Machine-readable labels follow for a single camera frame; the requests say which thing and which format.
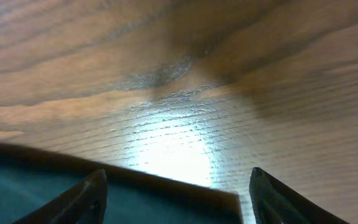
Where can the black athletic pants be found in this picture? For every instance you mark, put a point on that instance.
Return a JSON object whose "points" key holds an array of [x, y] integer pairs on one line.
{"points": [[38, 186]]}

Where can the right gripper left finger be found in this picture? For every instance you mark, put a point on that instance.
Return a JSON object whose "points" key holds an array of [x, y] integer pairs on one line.
{"points": [[83, 203]]}

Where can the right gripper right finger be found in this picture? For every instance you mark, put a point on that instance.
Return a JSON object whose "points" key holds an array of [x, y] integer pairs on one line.
{"points": [[273, 202]]}

